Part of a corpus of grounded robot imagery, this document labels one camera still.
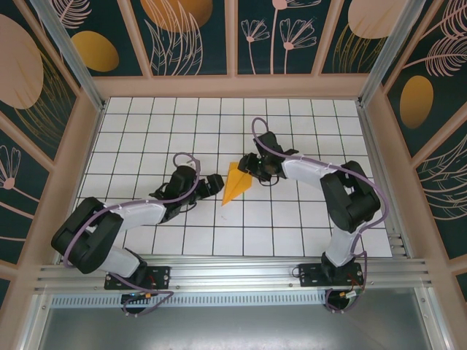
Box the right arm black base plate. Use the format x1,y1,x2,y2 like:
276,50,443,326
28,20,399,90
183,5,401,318
298,262,366,289

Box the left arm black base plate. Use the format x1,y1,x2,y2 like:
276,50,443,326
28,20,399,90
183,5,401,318
104,265,172,292

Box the orange square paper sheet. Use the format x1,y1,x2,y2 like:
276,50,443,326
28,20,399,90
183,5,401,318
220,161,253,206

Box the long aluminium mounting rail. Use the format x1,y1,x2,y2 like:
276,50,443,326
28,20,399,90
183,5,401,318
34,254,435,293

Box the slotted white cable duct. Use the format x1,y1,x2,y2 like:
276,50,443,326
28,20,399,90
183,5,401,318
50,294,329,308

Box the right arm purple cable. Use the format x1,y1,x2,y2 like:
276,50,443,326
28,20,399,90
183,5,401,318
251,117,389,315

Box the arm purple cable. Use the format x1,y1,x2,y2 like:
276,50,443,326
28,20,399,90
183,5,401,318
62,152,203,319
251,117,389,315

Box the small board with orange connector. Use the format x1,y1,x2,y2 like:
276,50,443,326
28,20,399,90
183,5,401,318
121,289,158,303
337,288,366,301

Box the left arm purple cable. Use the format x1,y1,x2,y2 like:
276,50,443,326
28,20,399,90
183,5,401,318
62,152,203,319

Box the aluminium corner post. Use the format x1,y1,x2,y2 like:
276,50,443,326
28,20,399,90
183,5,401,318
28,0,107,112
357,0,439,109

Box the grey metal sheet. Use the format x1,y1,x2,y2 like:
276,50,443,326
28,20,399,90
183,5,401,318
34,305,439,350

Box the aluminium frame bar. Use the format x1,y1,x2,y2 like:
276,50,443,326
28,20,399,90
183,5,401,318
16,293,52,350
415,287,453,350

